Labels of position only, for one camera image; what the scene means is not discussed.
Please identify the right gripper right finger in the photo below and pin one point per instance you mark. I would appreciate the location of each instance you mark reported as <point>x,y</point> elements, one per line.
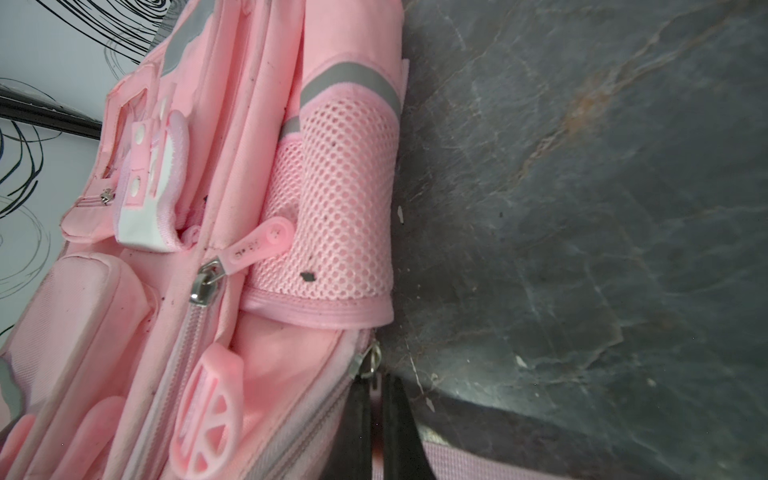
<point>404,455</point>

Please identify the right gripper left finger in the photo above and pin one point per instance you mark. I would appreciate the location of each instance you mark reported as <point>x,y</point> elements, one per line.
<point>350,457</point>

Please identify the pink student backpack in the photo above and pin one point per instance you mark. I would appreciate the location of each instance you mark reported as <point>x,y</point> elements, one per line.
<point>229,261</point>

